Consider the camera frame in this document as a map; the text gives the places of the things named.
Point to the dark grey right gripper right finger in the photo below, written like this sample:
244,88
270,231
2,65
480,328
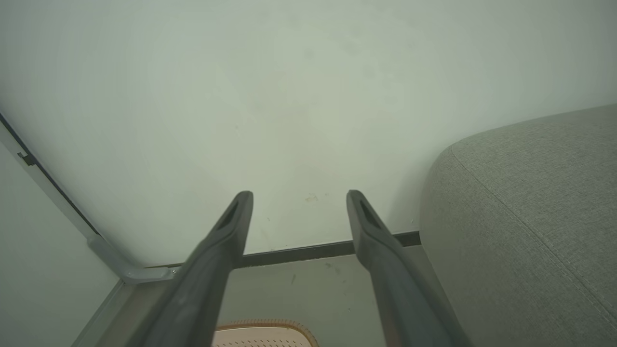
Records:
400,299

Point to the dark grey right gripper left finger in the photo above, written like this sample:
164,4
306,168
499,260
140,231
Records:
202,289

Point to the cream perforated laundry basket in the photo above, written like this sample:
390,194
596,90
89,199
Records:
265,340

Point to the grey floor skirting strip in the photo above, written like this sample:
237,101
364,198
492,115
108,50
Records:
99,318

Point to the grey fabric sofa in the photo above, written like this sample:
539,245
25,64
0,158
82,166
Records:
530,217

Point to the grey metal corner frame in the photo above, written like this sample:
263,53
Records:
140,273

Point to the black wall baseboard strip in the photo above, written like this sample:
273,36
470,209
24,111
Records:
299,253

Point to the small black frame clip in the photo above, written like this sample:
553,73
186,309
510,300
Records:
27,159

